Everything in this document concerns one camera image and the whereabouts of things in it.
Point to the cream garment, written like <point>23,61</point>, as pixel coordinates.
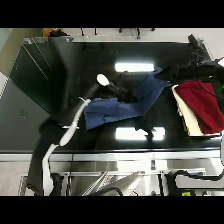
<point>187,117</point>

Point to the heap of clothes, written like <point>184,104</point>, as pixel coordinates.
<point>53,32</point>

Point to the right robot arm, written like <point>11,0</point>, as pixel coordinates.
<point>200,70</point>

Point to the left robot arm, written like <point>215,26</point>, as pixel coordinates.
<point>74,122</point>

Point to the blue shirt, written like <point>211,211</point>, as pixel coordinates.
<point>113,111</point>

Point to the silver frame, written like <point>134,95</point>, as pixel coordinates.
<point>133,156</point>

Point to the red garment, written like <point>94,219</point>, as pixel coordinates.
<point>204,104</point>

